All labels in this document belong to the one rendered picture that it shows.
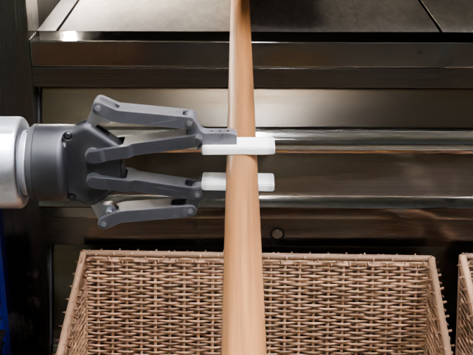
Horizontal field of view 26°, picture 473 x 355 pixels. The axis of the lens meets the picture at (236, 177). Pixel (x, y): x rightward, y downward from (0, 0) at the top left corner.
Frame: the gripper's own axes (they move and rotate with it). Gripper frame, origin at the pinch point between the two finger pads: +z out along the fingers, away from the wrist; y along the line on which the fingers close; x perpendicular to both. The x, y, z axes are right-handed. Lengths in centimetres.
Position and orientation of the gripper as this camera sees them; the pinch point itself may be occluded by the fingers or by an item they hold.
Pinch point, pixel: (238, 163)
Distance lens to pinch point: 99.1
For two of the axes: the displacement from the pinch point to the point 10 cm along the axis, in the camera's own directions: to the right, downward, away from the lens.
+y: 0.0, 9.3, 3.8
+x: -0.1, 3.8, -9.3
